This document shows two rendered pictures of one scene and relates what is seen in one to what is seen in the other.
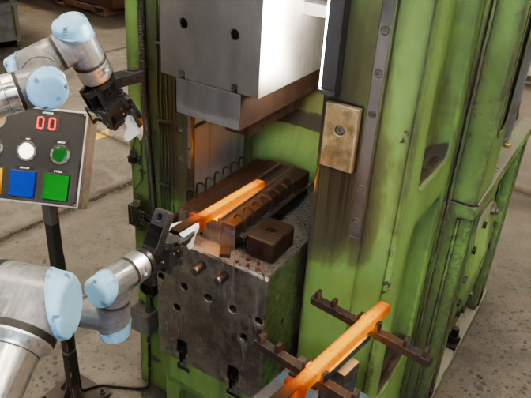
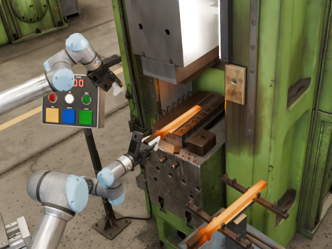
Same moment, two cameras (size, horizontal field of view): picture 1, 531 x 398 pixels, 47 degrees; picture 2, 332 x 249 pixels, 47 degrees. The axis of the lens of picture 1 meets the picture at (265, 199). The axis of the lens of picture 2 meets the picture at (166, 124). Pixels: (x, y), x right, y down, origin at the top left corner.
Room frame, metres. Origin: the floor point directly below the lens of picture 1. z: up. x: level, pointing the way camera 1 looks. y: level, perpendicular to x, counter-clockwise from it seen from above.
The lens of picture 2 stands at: (-0.02, -0.20, 2.06)
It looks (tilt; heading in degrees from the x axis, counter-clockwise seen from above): 34 degrees down; 14
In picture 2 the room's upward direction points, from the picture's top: 7 degrees counter-clockwise
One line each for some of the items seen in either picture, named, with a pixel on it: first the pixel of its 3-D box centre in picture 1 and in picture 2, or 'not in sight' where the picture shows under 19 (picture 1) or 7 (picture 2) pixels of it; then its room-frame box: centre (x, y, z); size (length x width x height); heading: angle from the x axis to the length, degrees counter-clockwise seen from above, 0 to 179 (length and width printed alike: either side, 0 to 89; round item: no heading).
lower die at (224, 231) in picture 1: (246, 197); (191, 115); (1.65, 0.06, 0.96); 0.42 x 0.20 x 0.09; 150
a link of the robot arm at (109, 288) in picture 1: (111, 283); (111, 174); (1.12, 0.34, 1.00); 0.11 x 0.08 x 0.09; 150
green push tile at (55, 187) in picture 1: (56, 187); (86, 117); (1.54, 0.60, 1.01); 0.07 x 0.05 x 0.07; 85
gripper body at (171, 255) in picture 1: (157, 254); (137, 155); (1.26, 0.26, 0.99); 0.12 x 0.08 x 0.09; 150
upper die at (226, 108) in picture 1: (252, 83); (186, 52); (1.65, 0.06, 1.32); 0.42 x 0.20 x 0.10; 150
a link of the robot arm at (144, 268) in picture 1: (136, 268); (124, 164); (1.18, 0.29, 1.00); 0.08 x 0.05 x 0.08; 60
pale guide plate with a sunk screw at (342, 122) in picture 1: (340, 137); (235, 84); (1.42, -0.18, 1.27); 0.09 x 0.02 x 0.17; 60
